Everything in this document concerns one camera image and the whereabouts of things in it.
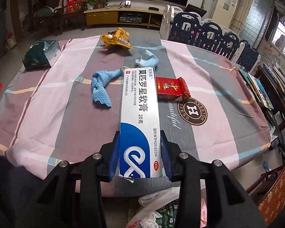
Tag white blue medicine box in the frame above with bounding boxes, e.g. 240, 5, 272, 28
119, 67, 162, 179

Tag blue checkered cloth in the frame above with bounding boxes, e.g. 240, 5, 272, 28
91, 70, 122, 108

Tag red cigarette pack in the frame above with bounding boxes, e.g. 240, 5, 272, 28
156, 77, 191, 101

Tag light blue face mask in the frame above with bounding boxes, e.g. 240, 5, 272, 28
135, 49, 159, 67

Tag yellow snack bag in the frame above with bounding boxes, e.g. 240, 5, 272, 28
100, 27, 133, 49

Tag white trash bin with liner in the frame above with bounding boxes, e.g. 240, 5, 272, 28
125, 186, 208, 228

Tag striped plaid tablecloth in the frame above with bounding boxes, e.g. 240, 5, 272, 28
0, 34, 272, 198

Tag stack of colourful books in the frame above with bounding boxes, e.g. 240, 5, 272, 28
239, 69, 274, 111

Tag dark green tissue pack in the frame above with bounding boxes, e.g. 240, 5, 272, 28
22, 40, 61, 71

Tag navy white baby fence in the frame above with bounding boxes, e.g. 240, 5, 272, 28
160, 5, 260, 72

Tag dark wooden armchair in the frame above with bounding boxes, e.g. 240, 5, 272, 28
33, 0, 64, 36

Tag red gift box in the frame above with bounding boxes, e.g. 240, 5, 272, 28
66, 0, 86, 14

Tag potted green plant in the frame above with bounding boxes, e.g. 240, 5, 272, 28
87, 0, 108, 9

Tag wooden TV cabinet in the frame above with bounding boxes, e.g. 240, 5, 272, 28
84, 7, 163, 28

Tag white floor air conditioner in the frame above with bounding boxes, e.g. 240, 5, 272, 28
210, 0, 239, 28

